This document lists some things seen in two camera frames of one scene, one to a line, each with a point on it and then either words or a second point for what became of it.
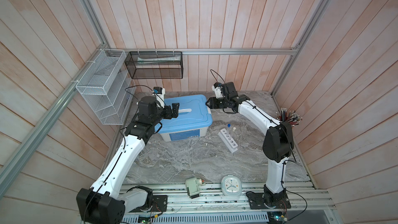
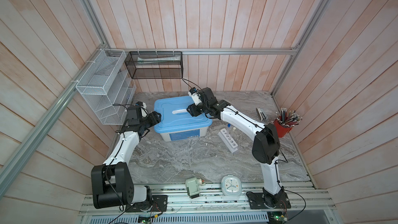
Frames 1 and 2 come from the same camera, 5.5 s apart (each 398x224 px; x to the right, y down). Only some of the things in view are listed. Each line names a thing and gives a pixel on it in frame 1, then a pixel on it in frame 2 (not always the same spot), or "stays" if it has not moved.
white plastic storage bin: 184,135 stays
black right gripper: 212,102 to 193,110
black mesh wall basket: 155,65 stays
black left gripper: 169,115 to 154,118
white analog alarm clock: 231,185 stays
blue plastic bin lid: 194,112 stays
